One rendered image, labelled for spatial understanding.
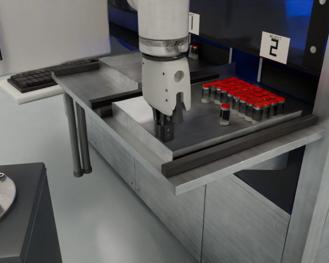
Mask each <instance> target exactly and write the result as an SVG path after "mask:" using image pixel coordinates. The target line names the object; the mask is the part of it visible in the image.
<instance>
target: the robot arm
mask: <svg viewBox="0 0 329 263"><path fill-rule="evenodd" d="M127 2H128V3H129V5H130V6H131V7H132V8H133V9H134V10H136V11H137V13H138V35H139V50H140V51H141V52H142V57H143V63H142V92H143V98H144V100H145V101H146V102H147V103H148V104H149V105H150V106H151V108H152V111H153V117H154V121H155V122H156V123H155V136H156V137H157V138H159V139H160V140H161V141H162V142H164V143H166V142H169V141H172V140H173V139H174V123H179V122H182V121H183V113H182V110H184V111H189V110H190V108H191V84H190V71H189V65H188V61H187V58H186V57H185V54H186V51H187V50H188V49H189V6H190V0H127ZM16 201H17V188H16V185H15V183H14V181H13V180H12V179H11V178H10V177H9V176H7V175H5V174H3V173H0V222H1V221H2V220H3V219H4V218H5V217H6V216H7V215H8V214H9V213H10V212H11V210H12V209H13V207H14V205H15V203H16Z"/></svg>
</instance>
